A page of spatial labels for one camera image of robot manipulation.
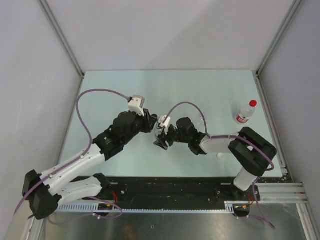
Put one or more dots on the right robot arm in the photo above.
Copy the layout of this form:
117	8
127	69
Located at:
252	151

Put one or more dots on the left aluminium corner post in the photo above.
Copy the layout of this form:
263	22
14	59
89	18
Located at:
52	20

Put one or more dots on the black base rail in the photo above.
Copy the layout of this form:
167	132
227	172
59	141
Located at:
160	191

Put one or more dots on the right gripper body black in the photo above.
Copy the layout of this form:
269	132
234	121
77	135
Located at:
171	137

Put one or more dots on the clear bottle red label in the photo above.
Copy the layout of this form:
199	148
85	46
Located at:
244	114

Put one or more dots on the right aluminium corner post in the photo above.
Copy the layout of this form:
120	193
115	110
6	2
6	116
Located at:
282	30

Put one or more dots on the white bottle cap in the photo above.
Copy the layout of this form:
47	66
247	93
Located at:
220	156

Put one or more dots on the red bottle cap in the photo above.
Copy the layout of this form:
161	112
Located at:
253	103

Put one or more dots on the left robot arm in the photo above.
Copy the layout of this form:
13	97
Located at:
48	190

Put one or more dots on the short clear bottle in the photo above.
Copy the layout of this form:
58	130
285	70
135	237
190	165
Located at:
158	129

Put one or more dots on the aluminium corner post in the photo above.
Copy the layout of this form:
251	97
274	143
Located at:
52	20
282	30

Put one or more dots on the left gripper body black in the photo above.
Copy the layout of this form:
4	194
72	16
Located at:
142	123

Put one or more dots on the slotted cable duct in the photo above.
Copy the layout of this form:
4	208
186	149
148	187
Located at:
172	207

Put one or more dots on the tall clear empty bottle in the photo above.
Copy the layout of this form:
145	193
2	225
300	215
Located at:
202	118

